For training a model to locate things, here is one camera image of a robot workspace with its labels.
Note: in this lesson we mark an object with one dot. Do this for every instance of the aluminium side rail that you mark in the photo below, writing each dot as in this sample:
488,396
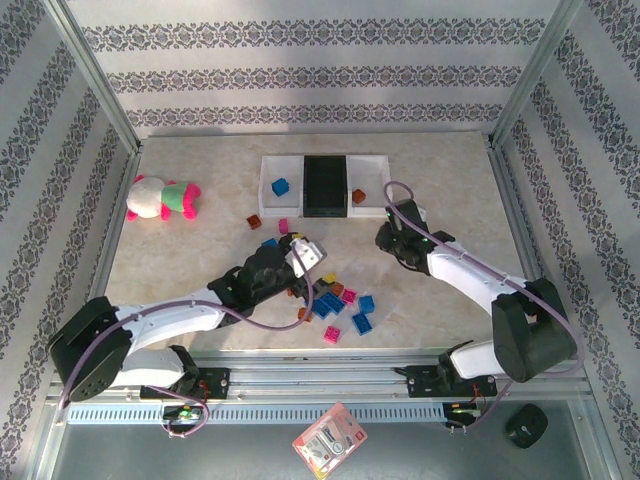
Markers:
512,200
109,250

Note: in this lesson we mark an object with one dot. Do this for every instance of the small pink lego brick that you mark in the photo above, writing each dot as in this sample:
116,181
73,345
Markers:
283,226
349,296
331,334

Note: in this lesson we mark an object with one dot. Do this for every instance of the white plastic bin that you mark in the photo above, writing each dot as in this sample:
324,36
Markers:
280,209
375,185

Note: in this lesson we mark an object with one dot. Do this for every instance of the black rounded square device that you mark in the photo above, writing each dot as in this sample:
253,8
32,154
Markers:
525,425

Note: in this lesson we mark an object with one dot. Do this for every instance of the small connector circuit board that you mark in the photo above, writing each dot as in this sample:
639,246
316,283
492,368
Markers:
462,411
182,413

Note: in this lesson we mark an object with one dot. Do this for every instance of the white pink green plush toy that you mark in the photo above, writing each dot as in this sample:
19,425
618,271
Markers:
150,197

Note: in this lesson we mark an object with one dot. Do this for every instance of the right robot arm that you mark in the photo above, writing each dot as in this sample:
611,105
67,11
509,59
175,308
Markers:
475,280

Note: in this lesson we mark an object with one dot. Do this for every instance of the aluminium frame post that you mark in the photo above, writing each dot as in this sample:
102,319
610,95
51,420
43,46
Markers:
95,75
531,75

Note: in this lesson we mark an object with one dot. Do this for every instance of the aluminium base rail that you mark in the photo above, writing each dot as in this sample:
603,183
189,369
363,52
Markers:
320,382

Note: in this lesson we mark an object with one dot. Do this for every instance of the black plastic bin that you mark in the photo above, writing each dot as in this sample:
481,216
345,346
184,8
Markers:
325,185

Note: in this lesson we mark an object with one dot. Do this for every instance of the pink blister pack card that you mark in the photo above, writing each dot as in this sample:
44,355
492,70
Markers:
327,440

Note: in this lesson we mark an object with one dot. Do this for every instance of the long blue lego brick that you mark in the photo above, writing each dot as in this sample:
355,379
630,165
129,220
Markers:
362,323
332,301
319,309

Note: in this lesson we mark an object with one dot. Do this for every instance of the small blue lego brick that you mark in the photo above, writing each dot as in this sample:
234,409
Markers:
280,187
270,243
366,304

